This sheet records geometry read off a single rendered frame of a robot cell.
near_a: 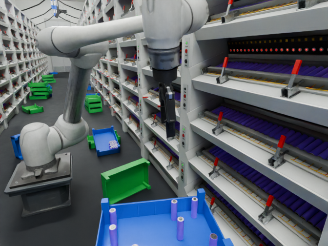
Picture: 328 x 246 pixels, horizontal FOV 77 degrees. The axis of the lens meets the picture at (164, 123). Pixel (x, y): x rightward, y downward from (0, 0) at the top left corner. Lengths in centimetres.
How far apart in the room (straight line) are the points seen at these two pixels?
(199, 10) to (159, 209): 59
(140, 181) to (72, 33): 101
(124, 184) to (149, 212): 76
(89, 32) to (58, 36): 14
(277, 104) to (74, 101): 98
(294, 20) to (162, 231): 63
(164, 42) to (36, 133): 93
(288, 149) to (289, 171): 7
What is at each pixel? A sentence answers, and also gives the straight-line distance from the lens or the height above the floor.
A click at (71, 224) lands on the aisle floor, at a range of 133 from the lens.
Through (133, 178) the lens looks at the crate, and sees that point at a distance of 144.
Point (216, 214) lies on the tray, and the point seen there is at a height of 17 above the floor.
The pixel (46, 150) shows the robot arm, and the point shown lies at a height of 35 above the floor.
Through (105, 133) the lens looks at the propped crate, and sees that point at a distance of 215.
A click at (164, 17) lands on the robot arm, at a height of 95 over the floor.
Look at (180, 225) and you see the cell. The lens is 59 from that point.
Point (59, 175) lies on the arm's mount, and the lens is 133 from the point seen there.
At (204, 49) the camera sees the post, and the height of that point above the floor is 88.
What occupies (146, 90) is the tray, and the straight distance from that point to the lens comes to 161.
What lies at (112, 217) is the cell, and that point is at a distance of 63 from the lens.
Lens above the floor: 87
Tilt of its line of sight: 19 degrees down
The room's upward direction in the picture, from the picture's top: straight up
